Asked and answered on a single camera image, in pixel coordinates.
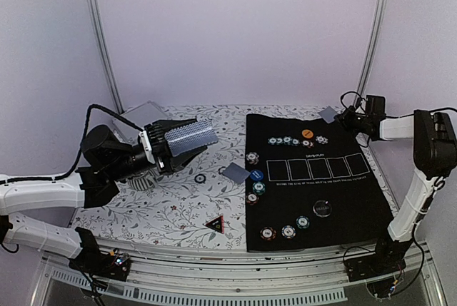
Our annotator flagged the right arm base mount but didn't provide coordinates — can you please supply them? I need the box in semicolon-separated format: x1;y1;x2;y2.
343;238;412;282

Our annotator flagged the striped mug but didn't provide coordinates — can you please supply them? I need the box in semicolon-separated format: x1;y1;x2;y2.
126;172;155;191

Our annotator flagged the orange big blind button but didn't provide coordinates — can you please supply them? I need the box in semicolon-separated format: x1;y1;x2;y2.
301;129;314;139

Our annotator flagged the aluminium frame post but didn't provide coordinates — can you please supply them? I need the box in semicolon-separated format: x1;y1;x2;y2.
356;0;393;98
87;0;124;113

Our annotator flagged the single chip on table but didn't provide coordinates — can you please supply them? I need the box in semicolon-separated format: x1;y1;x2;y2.
194;173;206;184
218;166;226;175

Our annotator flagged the blue small blind button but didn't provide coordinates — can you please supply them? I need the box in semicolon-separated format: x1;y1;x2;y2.
249;169;264;181

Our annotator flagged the left aluminium frame post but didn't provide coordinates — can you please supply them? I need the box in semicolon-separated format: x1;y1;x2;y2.
87;0;124;113

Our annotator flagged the front aluminium rail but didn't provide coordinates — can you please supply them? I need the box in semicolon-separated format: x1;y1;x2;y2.
30;238;447;306

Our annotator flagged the green 50 chip row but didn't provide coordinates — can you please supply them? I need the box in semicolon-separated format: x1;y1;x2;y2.
267;136;301;146

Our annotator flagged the grey box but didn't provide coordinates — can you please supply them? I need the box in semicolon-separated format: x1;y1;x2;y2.
112;101;169;142

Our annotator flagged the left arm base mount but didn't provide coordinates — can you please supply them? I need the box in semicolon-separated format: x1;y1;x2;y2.
69;227;131;282

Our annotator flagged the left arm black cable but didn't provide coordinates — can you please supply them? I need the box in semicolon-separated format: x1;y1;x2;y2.
0;103;146;183

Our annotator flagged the clear round dealer button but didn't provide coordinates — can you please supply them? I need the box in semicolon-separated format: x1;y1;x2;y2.
313;200;333;218

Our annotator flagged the black poker mat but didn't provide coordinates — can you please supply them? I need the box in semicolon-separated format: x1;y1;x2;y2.
246;114;393;252

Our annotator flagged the right aluminium frame post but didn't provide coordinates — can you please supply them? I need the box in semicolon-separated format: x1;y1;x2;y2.
356;0;393;98

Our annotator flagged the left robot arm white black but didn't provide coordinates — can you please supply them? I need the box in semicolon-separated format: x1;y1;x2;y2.
1;118;218;273

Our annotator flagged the dealt card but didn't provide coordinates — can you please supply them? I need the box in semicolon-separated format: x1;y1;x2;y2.
318;106;338;123
221;163;250;184

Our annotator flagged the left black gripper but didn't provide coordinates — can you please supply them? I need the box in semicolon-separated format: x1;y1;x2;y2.
107;119;207;182

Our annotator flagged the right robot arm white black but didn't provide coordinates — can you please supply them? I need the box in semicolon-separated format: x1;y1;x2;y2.
335;107;456;243

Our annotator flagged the triangular all in marker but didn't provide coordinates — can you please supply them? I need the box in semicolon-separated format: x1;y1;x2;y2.
204;215;224;233

